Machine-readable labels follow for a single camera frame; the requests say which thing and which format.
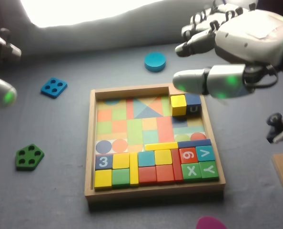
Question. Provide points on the yellow long flat bar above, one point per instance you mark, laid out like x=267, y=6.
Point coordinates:
x=161, y=146

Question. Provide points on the blue square holed piece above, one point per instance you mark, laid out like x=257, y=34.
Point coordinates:
x=53, y=91

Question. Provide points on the dark blue long bar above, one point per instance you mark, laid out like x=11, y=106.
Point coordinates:
x=194, y=143

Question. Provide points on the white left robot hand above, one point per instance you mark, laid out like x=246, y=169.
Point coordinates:
x=1, y=90

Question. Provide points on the magenta rounded shape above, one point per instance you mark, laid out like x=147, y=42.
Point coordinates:
x=210, y=223

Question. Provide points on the blue round disc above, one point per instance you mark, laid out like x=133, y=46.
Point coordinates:
x=155, y=60

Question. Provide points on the grey table cloth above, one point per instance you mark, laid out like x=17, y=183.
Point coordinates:
x=60, y=202

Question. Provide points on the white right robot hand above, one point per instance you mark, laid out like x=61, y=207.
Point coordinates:
x=251, y=38

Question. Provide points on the green pentagon holed piece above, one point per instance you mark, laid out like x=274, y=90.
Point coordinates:
x=28, y=156

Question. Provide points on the wooden puzzle tray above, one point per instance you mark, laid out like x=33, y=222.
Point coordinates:
x=155, y=193

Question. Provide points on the dark blue letter cube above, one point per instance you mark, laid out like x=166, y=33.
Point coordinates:
x=193, y=100

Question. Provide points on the yellow wooden cube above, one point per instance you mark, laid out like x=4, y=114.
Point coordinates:
x=178, y=105

